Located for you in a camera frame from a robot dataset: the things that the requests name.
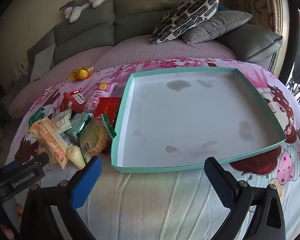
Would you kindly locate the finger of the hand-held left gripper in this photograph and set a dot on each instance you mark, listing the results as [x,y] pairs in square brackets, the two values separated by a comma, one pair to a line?
[13,165]

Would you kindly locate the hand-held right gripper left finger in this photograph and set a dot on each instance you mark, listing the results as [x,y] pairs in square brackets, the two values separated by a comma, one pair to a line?
[86,180]

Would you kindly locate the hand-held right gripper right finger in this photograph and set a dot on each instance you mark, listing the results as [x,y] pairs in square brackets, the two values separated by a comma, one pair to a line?
[220,182]

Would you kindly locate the cream pudding cup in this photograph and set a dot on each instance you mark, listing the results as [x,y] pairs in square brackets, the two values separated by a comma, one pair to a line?
[76,156]

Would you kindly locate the clear bread packet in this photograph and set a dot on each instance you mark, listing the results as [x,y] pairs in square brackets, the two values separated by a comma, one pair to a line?
[50,142]

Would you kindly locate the round cracker packet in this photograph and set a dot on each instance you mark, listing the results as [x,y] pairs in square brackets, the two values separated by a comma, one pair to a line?
[96,136]

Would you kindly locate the green silver snack packet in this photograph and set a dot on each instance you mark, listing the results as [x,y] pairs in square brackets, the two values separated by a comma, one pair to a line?
[80,126]

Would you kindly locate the white green-print snack packet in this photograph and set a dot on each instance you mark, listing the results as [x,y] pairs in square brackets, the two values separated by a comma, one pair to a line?
[61,120]

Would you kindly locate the teal cardboard box lid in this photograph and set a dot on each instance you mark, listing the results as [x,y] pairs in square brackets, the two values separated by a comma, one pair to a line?
[190,120]

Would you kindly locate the red patterned snack packet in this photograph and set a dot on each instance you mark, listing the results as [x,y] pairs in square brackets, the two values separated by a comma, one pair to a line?
[107,110]

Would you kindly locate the red white-label snack packet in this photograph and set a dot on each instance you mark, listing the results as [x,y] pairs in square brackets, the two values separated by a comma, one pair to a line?
[73,102]

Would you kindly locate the person's left hand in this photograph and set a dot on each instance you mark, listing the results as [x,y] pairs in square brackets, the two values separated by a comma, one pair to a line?
[19,210]

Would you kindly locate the pink printed blanket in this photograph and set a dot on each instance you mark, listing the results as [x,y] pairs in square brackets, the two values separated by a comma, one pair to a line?
[145,200]

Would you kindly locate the pink swiss roll packet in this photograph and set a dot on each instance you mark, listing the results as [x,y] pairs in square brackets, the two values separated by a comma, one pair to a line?
[101,95]

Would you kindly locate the gold wrapped snack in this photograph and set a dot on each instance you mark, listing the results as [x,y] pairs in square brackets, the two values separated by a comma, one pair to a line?
[78,73]

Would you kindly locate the black folding rack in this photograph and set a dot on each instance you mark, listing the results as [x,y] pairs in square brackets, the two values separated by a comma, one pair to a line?
[293,87]

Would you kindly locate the pink knit sofa cover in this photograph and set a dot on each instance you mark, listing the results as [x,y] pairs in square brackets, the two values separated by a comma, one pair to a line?
[130,52]

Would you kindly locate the grey pillow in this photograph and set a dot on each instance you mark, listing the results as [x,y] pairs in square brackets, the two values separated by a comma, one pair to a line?
[215,27]

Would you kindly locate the grey white plush dog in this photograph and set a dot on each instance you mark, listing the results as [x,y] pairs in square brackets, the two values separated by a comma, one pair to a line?
[76,10]

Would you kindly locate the black white patterned pillow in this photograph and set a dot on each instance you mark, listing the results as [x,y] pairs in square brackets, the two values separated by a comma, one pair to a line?
[185,17]

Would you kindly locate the grey sofa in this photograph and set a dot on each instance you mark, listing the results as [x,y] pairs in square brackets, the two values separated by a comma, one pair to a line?
[130,15]

